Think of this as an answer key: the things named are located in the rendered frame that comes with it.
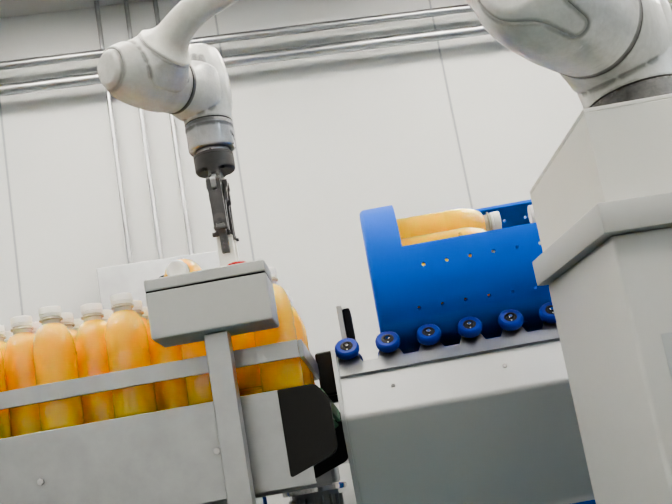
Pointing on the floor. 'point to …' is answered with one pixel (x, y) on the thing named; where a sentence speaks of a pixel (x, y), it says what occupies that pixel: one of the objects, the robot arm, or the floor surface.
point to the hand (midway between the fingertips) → (229, 257)
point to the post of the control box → (229, 418)
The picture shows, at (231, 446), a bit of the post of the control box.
